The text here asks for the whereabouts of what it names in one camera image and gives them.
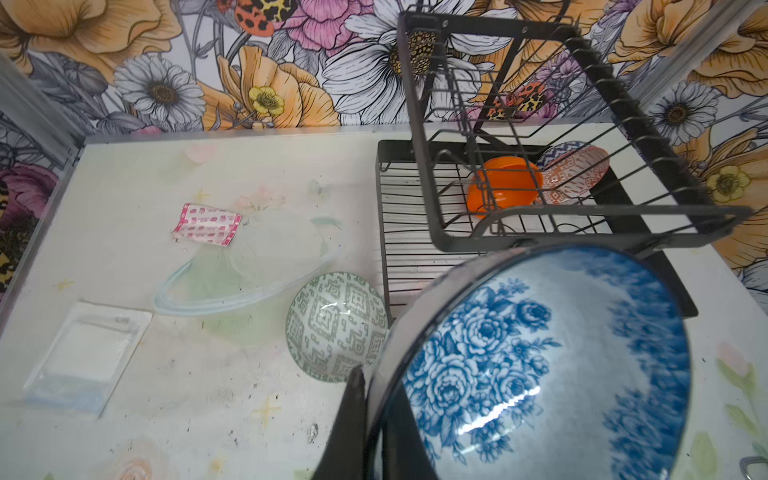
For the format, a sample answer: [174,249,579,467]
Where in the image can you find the blue floral bowl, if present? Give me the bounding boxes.
[367,244,691,479]

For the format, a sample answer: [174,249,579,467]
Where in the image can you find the metal tongs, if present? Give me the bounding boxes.
[739,456,768,480]

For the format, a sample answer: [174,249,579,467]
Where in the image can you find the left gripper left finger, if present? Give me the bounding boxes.
[312,366,366,480]

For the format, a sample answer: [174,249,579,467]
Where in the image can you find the black wire dish rack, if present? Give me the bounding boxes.
[376,3,751,317]

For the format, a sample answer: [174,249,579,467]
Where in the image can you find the pink patterned packet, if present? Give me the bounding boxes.
[172,203,243,247]

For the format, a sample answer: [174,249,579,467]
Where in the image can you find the red patterned bowl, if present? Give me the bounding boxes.
[537,141,610,205]

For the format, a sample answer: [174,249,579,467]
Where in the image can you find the green patterned bowl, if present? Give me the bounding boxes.
[286,272,389,383]

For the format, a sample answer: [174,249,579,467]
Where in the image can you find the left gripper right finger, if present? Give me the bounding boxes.
[381,398,435,480]

